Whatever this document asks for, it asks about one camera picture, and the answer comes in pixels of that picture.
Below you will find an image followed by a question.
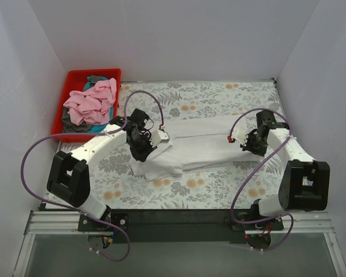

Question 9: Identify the white t shirt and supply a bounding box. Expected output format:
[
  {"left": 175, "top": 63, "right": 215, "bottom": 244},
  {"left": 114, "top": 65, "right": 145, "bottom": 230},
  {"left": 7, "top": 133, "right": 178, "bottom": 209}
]
[{"left": 129, "top": 115, "right": 261, "bottom": 181}]

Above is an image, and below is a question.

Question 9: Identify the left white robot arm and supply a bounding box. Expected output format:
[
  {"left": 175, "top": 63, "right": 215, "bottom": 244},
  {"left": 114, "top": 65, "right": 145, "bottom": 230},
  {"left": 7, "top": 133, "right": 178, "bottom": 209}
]
[{"left": 47, "top": 109, "right": 155, "bottom": 231}]

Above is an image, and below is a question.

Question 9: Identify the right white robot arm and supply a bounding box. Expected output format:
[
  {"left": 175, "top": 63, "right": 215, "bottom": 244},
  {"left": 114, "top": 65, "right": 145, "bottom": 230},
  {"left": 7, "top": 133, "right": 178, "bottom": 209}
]
[{"left": 242, "top": 110, "right": 330, "bottom": 230}]

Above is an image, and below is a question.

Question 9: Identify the floral table mat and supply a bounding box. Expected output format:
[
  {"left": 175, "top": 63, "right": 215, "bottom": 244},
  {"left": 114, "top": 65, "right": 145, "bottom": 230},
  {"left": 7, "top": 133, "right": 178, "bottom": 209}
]
[{"left": 90, "top": 81, "right": 283, "bottom": 209}]

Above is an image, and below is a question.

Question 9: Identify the pink t shirt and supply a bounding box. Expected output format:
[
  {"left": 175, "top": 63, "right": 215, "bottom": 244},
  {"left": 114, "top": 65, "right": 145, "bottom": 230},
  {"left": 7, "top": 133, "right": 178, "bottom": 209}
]
[{"left": 63, "top": 78, "right": 117, "bottom": 126}]

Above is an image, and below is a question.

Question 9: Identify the grey t shirt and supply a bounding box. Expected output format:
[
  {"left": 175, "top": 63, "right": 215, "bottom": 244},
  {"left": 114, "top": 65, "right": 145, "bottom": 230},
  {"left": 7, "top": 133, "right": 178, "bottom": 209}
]
[{"left": 62, "top": 75, "right": 96, "bottom": 133}]

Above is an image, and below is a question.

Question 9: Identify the teal t shirt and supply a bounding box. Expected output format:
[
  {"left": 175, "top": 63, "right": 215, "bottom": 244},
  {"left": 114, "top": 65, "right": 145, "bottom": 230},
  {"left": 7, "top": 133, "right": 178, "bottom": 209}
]
[{"left": 83, "top": 76, "right": 114, "bottom": 133}]

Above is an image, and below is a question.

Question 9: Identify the red plastic bin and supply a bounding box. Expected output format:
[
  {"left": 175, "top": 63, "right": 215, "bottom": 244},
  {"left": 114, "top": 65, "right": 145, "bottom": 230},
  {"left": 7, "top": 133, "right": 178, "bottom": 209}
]
[{"left": 51, "top": 68, "right": 122, "bottom": 134}]

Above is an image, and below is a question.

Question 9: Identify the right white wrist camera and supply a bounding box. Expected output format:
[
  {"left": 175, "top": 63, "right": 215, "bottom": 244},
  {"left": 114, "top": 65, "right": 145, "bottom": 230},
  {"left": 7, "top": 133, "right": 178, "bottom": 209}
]
[{"left": 227, "top": 128, "right": 248, "bottom": 145}]

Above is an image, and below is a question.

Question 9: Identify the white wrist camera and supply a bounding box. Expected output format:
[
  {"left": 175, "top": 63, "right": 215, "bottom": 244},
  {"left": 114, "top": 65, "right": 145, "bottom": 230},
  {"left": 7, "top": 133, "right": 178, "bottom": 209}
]
[
  {"left": 149, "top": 129, "right": 170, "bottom": 148},
  {"left": 227, "top": 128, "right": 248, "bottom": 145}
]

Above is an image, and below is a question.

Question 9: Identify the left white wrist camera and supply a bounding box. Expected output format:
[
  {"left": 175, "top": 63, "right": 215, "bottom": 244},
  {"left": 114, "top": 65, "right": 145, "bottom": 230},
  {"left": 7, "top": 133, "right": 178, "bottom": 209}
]
[{"left": 149, "top": 129, "right": 170, "bottom": 148}]

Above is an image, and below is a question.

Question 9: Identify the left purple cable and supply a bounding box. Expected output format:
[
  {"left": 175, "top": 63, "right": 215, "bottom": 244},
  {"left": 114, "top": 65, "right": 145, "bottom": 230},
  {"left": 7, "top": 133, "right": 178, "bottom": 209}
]
[{"left": 20, "top": 90, "right": 166, "bottom": 262}]

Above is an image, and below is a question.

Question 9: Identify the purple cable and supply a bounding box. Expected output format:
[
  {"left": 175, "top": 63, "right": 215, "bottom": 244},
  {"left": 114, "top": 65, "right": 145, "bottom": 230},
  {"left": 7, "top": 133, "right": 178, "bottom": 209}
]
[
  {"left": 20, "top": 90, "right": 166, "bottom": 262},
  {"left": 226, "top": 108, "right": 297, "bottom": 252}
]

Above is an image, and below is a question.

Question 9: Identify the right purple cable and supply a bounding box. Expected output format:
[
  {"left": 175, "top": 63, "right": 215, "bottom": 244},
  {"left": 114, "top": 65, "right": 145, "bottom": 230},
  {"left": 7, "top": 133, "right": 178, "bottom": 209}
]
[{"left": 226, "top": 108, "right": 297, "bottom": 252}]

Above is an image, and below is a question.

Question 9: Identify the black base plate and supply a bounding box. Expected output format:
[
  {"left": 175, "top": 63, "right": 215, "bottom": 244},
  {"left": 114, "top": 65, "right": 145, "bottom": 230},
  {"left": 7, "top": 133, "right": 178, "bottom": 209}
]
[{"left": 77, "top": 208, "right": 286, "bottom": 245}]

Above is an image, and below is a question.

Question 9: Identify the aluminium rail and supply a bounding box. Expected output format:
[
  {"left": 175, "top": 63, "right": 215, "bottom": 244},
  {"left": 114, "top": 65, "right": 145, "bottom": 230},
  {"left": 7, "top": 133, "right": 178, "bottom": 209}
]
[{"left": 26, "top": 209, "right": 334, "bottom": 234}]

